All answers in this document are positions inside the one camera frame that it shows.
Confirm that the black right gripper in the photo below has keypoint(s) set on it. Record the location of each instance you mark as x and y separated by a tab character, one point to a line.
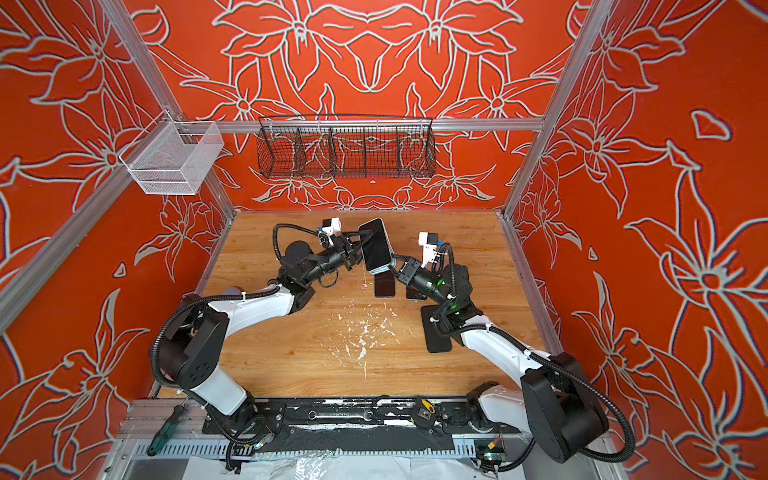
409	275

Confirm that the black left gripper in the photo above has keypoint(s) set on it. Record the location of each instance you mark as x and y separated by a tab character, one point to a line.
342	245

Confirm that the black phone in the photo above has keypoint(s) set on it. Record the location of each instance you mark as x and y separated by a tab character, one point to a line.
377	251
385	285
413	294

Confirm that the black phone case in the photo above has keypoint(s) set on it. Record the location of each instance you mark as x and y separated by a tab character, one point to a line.
434	341

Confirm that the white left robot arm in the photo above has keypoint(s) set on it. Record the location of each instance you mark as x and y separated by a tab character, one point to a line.
185	354

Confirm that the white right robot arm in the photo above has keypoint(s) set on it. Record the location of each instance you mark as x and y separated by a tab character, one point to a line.
564	412

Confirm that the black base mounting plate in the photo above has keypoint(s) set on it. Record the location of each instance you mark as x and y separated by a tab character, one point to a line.
432	415

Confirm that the green circuit board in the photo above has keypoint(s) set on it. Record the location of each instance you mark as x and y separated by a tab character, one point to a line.
490	456

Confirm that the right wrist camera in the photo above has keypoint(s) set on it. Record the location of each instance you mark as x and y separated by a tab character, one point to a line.
430	244

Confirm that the black wire basket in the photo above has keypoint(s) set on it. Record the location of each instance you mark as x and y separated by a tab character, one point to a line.
346	153

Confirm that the white slotted cable duct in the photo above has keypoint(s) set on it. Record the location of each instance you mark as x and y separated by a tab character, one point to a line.
216	450

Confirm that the white wire basket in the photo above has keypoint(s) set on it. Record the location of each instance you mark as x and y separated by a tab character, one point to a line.
168	162

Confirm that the aluminium horizontal back rail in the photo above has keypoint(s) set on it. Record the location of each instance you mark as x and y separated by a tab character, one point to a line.
441	125

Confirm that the green handled screwdriver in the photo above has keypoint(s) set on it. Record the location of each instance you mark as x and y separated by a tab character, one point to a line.
166	431

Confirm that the aluminium frame post right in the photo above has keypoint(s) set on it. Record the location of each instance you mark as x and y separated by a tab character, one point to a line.
598	14

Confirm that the aluminium frame post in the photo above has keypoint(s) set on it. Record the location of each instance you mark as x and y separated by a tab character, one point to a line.
598	14
122	23

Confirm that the aluminium frame post left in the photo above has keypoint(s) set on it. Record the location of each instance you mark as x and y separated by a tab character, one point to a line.
122	23

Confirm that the aluminium left side rail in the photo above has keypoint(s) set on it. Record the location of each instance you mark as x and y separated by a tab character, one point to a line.
25	285

